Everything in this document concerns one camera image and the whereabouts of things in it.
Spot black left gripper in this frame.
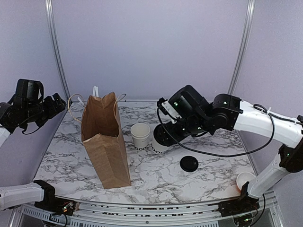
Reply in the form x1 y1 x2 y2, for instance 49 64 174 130
23 92 66 127

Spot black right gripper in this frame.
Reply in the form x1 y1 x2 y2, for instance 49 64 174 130
158 114 211 147

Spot white paper coffee cup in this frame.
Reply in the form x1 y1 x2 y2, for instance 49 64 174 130
151 138 169 155

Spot brown paper bag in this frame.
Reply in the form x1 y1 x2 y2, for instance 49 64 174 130
68 92 131 189

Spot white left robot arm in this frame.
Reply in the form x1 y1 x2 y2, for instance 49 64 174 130
0 79 76 216

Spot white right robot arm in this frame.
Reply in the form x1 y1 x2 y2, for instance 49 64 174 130
152 85 303 217

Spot stacked white paper cups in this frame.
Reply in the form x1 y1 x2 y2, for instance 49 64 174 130
130 123 151 151

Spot white cup with stirrers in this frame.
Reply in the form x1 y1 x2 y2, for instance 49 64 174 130
77 85 100 105

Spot black cup lid stack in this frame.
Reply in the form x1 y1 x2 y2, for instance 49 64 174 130
180 156 198 172

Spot white orange paper cup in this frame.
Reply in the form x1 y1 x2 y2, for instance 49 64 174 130
236 172 256 191

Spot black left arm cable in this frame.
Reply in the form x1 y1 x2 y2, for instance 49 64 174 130
20 122 42 135

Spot left aluminium frame post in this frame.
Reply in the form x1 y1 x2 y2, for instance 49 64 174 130
45 0 71 101

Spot aluminium frame post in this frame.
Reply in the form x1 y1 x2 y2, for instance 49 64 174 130
45 0 71 101
228 0 256 95

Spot aluminium front rail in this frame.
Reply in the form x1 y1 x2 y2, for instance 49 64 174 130
8 191 284 227

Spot right aluminium frame post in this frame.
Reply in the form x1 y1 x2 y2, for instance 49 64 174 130
228 0 256 95

